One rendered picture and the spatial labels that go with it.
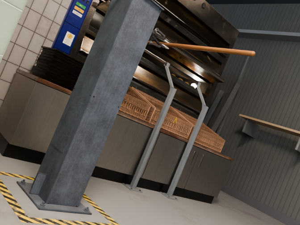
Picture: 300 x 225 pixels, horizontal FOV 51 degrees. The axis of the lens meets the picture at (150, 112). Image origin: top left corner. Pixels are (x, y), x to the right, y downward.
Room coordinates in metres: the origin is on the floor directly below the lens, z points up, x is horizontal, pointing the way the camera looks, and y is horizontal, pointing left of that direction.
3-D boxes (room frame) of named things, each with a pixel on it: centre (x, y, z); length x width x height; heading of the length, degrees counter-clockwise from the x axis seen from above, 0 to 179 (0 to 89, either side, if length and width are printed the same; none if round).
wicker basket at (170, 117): (3.15, -0.09, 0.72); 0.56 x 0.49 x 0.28; 130
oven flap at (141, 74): (3.34, 0.11, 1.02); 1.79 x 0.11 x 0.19; 129
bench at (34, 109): (3.05, 0.01, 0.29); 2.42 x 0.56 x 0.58; 129
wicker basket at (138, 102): (2.77, 0.38, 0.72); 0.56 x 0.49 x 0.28; 129
